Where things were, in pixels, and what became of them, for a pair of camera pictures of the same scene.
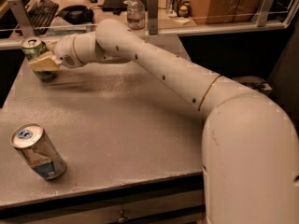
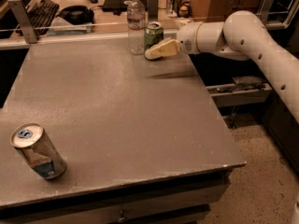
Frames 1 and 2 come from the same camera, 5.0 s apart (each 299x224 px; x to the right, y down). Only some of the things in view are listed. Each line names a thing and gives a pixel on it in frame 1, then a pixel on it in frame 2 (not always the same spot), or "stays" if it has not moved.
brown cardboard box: [213, 5] stays
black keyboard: [42, 14] stays
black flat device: [117, 5] stays
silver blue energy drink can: [38, 151] stays
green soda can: [32, 48] to [153, 34]
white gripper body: [64, 52] to [187, 40]
